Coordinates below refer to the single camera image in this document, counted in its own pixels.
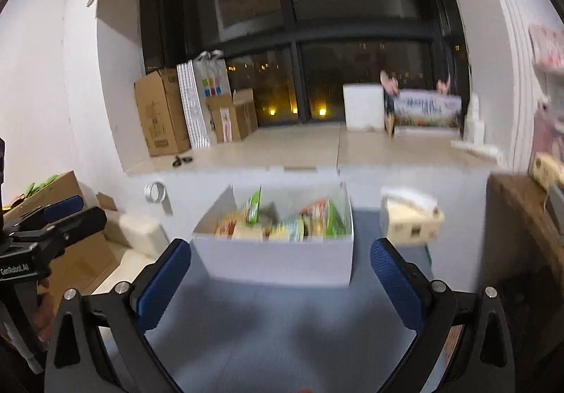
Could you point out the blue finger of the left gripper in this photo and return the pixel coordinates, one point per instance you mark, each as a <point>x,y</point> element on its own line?
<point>41,237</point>
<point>61,207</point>

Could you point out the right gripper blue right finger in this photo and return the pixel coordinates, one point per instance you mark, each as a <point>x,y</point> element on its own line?
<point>405,284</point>

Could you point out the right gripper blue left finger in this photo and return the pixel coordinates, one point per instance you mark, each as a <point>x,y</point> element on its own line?
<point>157,283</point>

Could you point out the beige orange-edged snack packet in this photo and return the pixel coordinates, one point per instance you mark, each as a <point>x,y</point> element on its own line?
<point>243,231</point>

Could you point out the person's left hand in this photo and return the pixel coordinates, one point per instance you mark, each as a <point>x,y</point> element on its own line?
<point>42,318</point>

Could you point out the cream sofa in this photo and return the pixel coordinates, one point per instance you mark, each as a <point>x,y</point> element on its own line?
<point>123,248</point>

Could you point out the white tape roll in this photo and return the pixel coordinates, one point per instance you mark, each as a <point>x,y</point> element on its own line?
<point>155,192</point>

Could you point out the white storage box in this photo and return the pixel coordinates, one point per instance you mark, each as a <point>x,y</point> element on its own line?
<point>296,251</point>

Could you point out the orange snack bag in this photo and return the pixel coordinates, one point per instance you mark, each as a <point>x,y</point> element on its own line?
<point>317,211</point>

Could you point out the green snack bag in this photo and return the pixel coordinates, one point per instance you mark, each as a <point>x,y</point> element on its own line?
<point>252,207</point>

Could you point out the black scissors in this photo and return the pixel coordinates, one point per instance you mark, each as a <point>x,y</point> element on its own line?
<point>181,160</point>

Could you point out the wooden side table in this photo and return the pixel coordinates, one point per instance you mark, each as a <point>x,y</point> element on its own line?
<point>526,198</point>

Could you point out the large brown cardboard box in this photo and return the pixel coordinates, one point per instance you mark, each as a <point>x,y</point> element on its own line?
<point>160,108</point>

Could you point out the white spray bottle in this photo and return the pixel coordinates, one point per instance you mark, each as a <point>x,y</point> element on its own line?
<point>474,127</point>

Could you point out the small open cardboard box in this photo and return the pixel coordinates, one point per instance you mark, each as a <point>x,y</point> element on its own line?
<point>233,115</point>

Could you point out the long printed landscape box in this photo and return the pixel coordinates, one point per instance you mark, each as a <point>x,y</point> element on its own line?
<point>425,112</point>

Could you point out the white styrofoam box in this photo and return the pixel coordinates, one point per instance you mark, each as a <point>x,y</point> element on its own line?
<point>364,106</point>

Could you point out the white dotted paper bag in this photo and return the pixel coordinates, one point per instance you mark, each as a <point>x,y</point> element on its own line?
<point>200,79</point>

